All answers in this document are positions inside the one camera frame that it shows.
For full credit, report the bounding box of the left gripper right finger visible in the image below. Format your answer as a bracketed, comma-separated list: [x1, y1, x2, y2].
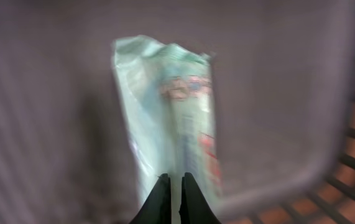
[179, 172, 221, 224]

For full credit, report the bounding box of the grey plastic mesh basket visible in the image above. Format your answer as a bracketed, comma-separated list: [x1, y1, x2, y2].
[0, 1, 355, 223]

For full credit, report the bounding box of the white teal snack packet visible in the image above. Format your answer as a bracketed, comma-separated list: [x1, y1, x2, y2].
[111, 34, 223, 206]

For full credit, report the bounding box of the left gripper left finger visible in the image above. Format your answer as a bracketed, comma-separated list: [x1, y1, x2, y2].
[129, 174, 172, 224]

